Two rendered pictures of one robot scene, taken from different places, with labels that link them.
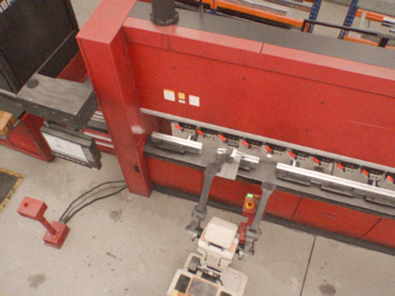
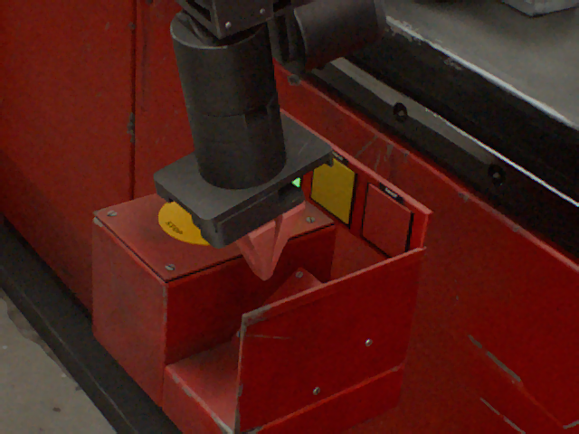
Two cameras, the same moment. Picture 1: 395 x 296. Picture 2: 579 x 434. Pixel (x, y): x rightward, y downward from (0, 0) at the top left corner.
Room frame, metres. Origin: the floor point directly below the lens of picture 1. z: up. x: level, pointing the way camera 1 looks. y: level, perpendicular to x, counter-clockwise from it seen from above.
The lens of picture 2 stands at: (0.87, -0.95, 1.26)
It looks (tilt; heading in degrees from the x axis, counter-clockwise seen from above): 32 degrees down; 34
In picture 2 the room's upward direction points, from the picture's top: 6 degrees clockwise
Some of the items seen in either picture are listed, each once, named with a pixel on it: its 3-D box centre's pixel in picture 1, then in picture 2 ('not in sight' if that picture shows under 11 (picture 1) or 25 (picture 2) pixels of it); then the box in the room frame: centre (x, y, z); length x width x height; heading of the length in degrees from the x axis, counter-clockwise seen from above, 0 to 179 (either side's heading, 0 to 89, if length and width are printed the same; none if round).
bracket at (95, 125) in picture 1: (87, 131); not in sight; (2.03, 1.00, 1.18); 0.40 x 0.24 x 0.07; 73
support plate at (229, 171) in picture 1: (228, 165); not in sight; (1.76, -0.28, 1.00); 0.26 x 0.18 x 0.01; 163
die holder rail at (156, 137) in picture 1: (176, 142); not in sight; (2.07, 0.20, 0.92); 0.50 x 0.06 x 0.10; 73
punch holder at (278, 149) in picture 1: (276, 147); not in sight; (1.79, -0.68, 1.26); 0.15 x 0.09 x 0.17; 73
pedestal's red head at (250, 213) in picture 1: (254, 206); (249, 278); (1.46, -0.52, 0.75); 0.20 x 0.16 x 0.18; 74
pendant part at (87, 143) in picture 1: (73, 145); not in sight; (1.72, 1.00, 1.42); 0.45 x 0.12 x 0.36; 69
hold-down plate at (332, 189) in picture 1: (337, 190); not in sight; (1.55, -1.27, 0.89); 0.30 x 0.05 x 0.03; 73
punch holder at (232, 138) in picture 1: (231, 135); not in sight; (1.91, -0.30, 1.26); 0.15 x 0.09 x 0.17; 73
